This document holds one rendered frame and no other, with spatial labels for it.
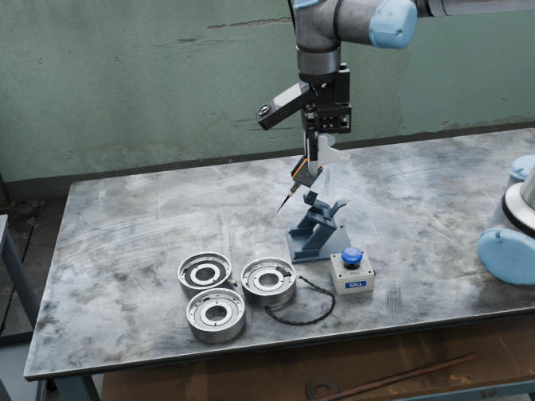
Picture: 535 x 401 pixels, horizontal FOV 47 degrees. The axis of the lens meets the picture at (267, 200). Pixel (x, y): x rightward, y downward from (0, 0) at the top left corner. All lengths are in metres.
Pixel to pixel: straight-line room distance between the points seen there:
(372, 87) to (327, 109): 1.77
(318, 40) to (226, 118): 1.81
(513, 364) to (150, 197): 0.90
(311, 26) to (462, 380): 0.80
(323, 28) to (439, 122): 2.08
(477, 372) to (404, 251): 0.31
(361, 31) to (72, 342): 0.74
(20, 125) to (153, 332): 1.87
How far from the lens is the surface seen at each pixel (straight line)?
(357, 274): 1.17
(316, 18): 1.01
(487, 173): 1.55
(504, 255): 1.05
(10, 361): 2.06
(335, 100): 1.10
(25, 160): 2.99
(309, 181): 1.18
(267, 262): 1.22
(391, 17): 0.96
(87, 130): 2.86
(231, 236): 1.34
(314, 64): 1.04
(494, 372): 1.44
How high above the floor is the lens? 1.65
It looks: 36 degrees down
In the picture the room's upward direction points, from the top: 5 degrees counter-clockwise
